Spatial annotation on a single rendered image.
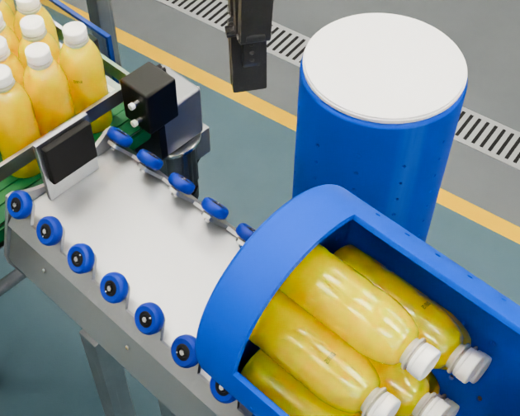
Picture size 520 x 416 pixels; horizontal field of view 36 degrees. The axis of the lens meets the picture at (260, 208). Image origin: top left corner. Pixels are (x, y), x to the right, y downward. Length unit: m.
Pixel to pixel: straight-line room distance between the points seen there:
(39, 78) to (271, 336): 0.62
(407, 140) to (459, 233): 1.21
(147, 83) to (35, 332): 1.09
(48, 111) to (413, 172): 0.62
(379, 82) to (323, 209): 0.49
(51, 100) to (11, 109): 0.07
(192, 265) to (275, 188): 1.34
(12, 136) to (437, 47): 0.72
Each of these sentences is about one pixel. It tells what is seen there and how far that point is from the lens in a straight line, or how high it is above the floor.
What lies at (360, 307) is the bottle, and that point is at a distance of 0.88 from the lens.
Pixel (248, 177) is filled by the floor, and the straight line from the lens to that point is 2.59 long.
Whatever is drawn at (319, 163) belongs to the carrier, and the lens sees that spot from 1.42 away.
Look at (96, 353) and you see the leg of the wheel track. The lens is 1.55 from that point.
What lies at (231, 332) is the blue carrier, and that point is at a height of 1.16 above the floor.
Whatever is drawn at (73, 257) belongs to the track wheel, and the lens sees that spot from 1.22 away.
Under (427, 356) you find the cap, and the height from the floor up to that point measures 1.18.
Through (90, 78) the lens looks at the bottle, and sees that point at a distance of 1.39.
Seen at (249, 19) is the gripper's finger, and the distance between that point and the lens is 0.62.
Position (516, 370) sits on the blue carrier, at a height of 1.05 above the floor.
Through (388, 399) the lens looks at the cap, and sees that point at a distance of 0.91.
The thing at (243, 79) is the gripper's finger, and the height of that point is 1.46.
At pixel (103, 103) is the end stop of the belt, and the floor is 0.97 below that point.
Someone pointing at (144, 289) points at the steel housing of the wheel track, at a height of 0.93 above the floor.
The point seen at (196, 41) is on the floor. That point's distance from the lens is 3.09.
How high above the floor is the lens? 1.93
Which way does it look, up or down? 50 degrees down
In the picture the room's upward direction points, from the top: 1 degrees clockwise
